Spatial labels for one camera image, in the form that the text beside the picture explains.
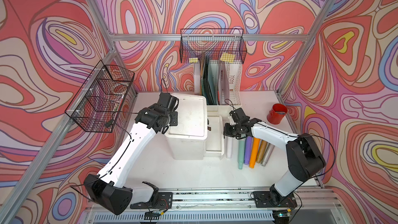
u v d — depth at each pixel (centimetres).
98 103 78
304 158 46
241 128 67
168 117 59
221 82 102
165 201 72
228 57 91
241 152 87
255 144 89
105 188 37
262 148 88
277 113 96
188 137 68
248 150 88
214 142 93
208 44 98
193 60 82
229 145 89
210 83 89
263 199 72
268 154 86
